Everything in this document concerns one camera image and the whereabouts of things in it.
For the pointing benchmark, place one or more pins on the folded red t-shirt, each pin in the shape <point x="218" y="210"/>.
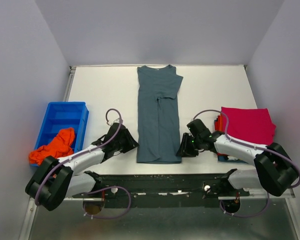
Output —
<point x="218" y="125"/>

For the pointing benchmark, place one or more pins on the folded magenta t-shirt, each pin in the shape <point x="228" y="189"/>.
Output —
<point x="251" y="125"/>

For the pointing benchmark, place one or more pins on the folded orange t-shirt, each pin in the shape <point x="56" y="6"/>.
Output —
<point x="221" y="117"/>

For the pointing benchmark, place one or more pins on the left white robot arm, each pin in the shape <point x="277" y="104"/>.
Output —
<point x="58" y="178"/>

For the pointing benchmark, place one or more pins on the crumpled orange t-shirt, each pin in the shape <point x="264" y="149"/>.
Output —
<point x="59" y="147"/>

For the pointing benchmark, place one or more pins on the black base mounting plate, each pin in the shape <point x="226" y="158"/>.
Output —
<point x="166" y="190"/>

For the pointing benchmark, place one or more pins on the folded navy patterned t-shirt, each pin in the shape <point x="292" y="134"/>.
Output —
<point x="229" y="159"/>

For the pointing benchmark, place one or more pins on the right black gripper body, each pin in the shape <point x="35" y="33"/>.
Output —
<point x="190" y="145"/>

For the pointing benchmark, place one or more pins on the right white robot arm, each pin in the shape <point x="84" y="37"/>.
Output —
<point x="272" y="170"/>

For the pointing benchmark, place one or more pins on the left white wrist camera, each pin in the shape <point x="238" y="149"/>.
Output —
<point x="118" y="121"/>

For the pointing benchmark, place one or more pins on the teal grey t-shirt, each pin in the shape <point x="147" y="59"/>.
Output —
<point x="158" y="115"/>

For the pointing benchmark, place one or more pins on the blue plastic bin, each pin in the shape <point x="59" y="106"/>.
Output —
<point x="63" y="115"/>

